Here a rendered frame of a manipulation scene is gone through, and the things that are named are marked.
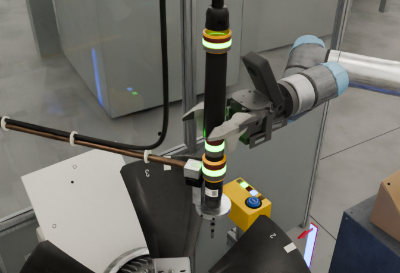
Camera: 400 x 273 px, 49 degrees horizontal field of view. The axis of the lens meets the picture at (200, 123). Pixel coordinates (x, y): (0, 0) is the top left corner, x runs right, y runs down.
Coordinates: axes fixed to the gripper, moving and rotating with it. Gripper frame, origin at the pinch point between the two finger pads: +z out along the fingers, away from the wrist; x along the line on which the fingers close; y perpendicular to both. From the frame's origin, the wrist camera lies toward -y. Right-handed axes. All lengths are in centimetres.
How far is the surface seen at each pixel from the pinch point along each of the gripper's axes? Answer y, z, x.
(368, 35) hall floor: 167, -430, 245
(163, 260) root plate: 40.2, 4.3, 8.3
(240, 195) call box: 59, -38, 30
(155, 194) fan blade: 28.5, 0.4, 17.1
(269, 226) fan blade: 46, -26, 5
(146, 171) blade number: 24.7, 0.3, 21.3
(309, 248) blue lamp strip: 56, -37, 0
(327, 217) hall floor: 167, -149, 68
